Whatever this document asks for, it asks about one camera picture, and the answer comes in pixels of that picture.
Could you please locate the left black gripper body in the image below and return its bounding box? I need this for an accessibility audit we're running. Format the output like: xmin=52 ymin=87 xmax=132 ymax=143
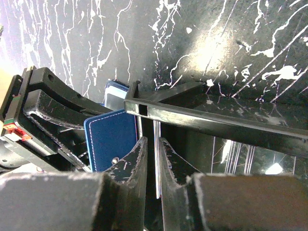
xmin=0 ymin=74 xmax=60 ymax=172

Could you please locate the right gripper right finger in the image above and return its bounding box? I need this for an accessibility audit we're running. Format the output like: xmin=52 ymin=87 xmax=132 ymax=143
xmin=159 ymin=138 xmax=308 ymax=231

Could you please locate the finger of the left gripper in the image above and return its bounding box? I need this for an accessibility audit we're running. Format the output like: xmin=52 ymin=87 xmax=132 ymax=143
xmin=29 ymin=67 xmax=112 ymax=116
xmin=23 ymin=90 xmax=91 ymax=172

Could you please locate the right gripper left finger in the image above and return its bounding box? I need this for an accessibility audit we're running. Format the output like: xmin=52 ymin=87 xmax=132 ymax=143
xmin=0 ymin=137 xmax=148 ymax=231

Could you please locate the blue leather card holder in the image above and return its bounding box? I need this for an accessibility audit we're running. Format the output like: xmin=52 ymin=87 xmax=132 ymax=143
xmin=84 ymin=80 xmax=138 ymax=172

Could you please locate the black plastic card box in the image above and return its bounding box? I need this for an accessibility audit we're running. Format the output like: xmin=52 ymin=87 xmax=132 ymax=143
xmin=124 ymin=82 xmax=308 ymax=174

